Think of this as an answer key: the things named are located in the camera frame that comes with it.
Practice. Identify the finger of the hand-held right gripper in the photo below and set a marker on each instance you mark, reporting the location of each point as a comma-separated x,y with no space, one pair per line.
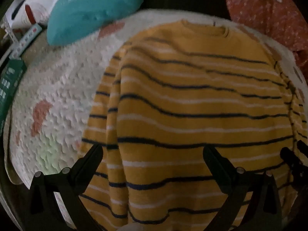
290,158
303,146

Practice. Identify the teal pillow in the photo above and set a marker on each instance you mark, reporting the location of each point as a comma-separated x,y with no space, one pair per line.
91,9

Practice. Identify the green package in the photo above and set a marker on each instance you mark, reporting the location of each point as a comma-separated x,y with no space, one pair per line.
9,86

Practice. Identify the grey perforated metal bar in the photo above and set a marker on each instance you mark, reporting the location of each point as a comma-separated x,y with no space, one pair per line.
7,27

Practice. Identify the white perforated strip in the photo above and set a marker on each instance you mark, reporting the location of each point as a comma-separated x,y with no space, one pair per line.
25,41

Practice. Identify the red floral bedsheet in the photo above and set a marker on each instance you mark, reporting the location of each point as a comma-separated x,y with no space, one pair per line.
267,16

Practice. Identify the white printed packaging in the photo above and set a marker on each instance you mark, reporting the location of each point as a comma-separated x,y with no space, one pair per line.
36,4

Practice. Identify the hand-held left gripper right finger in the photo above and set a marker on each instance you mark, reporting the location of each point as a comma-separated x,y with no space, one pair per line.
213,158

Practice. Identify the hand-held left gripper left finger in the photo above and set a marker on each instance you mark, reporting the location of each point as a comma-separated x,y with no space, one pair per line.
92,155

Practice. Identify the yellow striped sweater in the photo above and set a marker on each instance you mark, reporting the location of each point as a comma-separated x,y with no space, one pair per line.
192,115

